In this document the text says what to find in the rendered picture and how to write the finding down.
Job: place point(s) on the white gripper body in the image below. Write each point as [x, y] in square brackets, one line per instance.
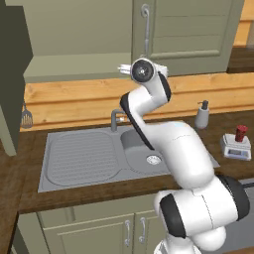
[124, 68]

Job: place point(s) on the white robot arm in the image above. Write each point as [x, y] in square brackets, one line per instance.
[185, 149]

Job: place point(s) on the closed green cabinet door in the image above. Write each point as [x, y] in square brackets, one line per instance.
[191, 33]

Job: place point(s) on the open green cabinet door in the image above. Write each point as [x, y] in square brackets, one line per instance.
[11, 66]

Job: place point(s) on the dark red yogurt cup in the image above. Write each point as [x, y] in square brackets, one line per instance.
[241, 133]

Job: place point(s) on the white digital scale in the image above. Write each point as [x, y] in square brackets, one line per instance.
[235, 149]

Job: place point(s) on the narrow green base cabinet door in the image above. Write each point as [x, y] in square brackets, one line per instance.
[150, 231]

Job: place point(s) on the wide green base cabinet door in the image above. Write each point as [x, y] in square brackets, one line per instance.
[89, 238]

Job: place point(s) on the grey sink tap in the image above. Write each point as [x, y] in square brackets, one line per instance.
[114, 119]

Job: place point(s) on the grey soap dispenser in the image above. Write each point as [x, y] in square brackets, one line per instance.
[201, 117]

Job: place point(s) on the grey steel sink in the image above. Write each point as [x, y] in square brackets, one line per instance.
[82, 158]

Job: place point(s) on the grey slotted spatula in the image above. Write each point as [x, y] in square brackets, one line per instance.
[26, 118]

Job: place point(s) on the green panel under sink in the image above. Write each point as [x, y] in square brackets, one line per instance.
[99, 208]

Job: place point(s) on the green wall cabinet body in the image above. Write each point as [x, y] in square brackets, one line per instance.
[79, 36]

